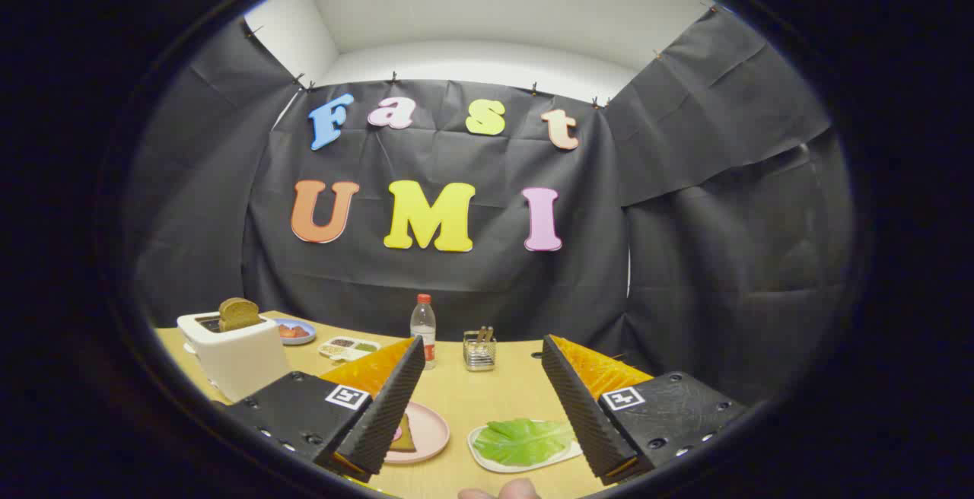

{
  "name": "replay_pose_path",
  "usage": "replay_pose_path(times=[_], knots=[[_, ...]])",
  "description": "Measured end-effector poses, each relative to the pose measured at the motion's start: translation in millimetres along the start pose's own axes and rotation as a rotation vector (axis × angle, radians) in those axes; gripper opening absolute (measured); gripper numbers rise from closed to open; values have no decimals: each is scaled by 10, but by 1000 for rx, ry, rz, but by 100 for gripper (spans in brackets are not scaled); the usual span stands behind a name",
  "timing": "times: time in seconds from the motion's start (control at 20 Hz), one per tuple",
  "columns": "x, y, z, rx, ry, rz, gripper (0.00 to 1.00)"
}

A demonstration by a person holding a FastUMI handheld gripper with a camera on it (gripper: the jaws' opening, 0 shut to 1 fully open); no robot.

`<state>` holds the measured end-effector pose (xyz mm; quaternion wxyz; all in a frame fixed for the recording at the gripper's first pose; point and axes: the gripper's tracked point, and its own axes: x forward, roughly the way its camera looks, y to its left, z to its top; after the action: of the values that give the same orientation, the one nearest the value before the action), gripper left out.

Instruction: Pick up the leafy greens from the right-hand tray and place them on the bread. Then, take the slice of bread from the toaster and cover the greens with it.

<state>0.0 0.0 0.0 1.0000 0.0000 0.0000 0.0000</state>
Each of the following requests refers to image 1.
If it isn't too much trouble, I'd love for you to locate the white divided condiment tray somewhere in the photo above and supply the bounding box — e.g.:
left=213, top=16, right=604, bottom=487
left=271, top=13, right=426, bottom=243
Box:
left=318, top=336, right=381, bottom=363

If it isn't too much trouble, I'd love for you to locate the metal wire utensil holder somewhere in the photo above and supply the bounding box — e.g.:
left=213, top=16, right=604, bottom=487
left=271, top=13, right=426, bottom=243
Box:
left=463, top=329, right=498, bottom=372

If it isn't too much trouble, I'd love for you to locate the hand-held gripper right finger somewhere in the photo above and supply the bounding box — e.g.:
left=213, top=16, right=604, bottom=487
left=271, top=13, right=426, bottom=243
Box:
left=540, top=334, right=750, bottom=486

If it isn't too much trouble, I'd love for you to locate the blue plate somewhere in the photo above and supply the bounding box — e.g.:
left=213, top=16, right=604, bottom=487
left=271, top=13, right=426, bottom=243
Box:
left=272, top=318, right=317, bottom=346

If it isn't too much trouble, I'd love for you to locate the white toaster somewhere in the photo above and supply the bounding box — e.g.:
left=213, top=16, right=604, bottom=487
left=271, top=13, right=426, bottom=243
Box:
left=177, top=310, right=291, bottom=403

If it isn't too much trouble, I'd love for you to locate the green lettuce leaf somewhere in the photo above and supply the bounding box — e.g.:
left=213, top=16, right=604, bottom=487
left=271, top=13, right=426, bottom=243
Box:
left=473, top=418, right=577, bottom=467

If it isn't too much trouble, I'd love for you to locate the white rectangular plate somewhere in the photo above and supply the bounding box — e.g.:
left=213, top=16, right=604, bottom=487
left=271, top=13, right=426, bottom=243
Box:
left=466, top=419, right=585, bottom=474

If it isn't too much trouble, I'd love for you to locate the pink plate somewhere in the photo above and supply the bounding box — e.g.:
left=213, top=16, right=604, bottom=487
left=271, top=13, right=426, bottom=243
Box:
left=384, top=402, right=450, bottom=465

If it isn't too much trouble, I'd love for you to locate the toast slice on plate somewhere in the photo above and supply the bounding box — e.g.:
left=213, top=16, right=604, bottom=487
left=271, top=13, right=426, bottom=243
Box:
left=390, top=412, right=418, bottom=453

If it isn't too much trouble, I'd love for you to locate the clear red-capped water bottle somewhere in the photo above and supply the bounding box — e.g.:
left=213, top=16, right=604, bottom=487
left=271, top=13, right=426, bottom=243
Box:
left=410, top=294, right=438, bottom=370

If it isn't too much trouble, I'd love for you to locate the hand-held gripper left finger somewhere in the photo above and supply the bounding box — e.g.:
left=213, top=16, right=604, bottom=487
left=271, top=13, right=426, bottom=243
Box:
left=224, top=335, right=427, bottom=485

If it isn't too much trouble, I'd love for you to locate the brown bread slice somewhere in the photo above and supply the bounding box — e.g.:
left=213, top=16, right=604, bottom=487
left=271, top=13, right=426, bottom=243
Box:
left=219, top=297, right=263, bottom=332

